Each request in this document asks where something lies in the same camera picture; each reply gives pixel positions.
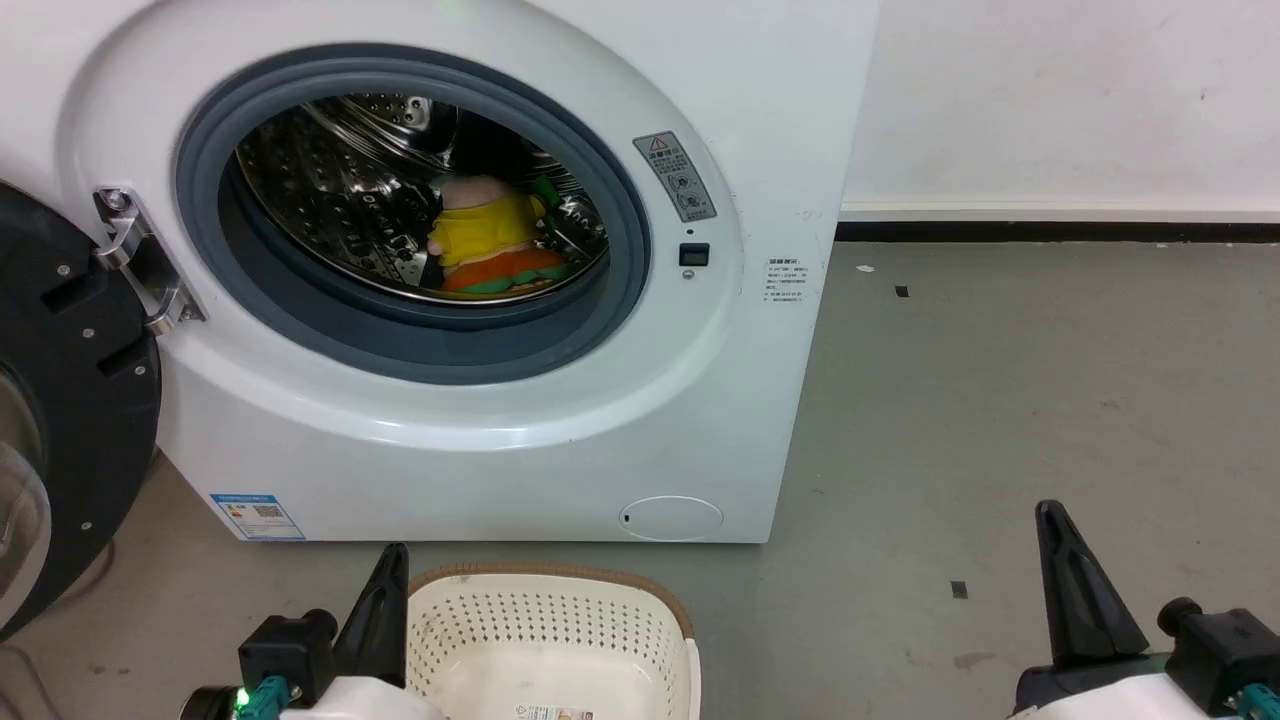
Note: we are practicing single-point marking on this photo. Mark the blue energy label sticker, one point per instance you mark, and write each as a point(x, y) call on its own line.
point(257, 516)

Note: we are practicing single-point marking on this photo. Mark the silver metal door hinge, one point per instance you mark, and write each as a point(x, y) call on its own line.
point(140, 262)

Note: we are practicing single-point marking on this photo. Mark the white front-load washing machine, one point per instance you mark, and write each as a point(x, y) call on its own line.
point(560, 440)

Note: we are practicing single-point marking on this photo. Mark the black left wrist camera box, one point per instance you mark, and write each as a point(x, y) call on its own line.
point(288, 650)

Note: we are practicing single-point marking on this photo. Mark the white text label sticker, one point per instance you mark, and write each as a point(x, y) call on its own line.
point(787, 282)

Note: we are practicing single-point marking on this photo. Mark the perforated steel washing drum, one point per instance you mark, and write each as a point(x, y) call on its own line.
point(330, 190)

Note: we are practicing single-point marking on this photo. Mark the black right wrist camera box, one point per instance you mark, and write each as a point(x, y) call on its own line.
point(1225, 650)

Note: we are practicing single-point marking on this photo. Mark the grey warning sticker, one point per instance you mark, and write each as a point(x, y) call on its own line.
point(675, 176)

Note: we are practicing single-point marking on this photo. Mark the small label inside basket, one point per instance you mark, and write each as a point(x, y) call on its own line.
point(553, 713)

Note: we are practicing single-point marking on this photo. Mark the black wall baseboard strip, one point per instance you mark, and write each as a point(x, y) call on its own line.
point(1058, 231)

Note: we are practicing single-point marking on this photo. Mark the black round washing machine door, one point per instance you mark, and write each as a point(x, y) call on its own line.
point(80, 400)

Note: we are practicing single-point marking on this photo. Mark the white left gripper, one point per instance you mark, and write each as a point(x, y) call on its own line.
point(360, 702)

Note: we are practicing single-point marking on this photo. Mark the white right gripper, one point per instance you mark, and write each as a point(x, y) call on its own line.
point(1100, 695)

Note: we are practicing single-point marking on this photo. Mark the black door latch socket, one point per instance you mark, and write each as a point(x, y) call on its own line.
point(694, 254)

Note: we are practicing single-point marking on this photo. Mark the yellow orange plush toy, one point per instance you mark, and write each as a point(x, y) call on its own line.
point(485, 232)

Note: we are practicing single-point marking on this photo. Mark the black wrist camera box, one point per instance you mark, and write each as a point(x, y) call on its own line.
point(288, 650)
point(1225, 650)

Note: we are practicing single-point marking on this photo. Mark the grey rubber door gasket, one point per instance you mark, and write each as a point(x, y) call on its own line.
point(400, 340)

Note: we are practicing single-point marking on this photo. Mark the white perforated laundry basket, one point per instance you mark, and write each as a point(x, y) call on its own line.
point(540, 640)

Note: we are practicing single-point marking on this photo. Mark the round white filter cover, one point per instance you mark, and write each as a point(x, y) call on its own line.
point(670, 518)

